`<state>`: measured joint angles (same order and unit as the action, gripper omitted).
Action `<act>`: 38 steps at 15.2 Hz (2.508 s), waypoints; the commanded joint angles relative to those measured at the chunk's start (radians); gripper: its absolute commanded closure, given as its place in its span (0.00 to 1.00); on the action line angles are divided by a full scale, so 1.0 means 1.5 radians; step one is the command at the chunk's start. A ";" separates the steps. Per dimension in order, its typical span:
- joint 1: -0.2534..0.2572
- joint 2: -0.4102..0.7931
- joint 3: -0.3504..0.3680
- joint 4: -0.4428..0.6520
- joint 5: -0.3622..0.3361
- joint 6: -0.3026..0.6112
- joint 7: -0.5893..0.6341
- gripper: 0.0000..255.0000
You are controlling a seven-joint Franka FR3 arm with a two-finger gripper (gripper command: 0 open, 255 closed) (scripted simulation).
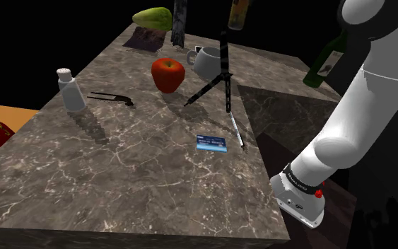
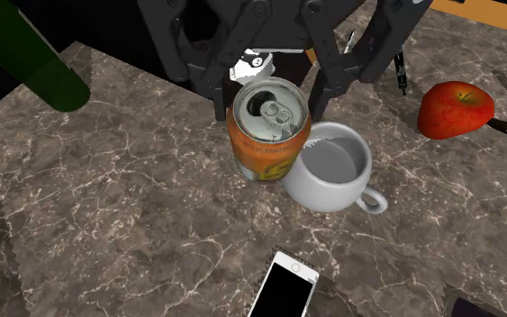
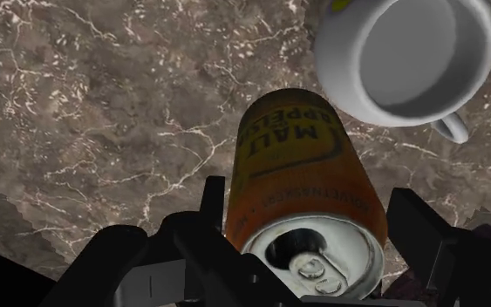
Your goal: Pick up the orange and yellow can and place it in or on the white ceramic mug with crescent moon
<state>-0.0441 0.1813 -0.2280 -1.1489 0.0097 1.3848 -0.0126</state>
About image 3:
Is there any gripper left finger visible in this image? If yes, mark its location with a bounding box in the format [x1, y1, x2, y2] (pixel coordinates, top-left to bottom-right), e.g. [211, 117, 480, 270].
[40, 175, 302, 307]

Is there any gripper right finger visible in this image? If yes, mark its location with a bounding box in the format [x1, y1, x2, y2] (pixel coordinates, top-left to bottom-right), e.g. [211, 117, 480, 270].
[383, 187, 491, 307]

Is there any orange drink can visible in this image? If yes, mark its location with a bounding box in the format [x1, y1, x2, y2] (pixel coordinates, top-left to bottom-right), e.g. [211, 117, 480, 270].
[224, 87, 389, 301]

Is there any white mug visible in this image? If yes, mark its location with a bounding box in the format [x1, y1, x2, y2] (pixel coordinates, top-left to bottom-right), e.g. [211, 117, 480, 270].
[314, 0, 491, 145]

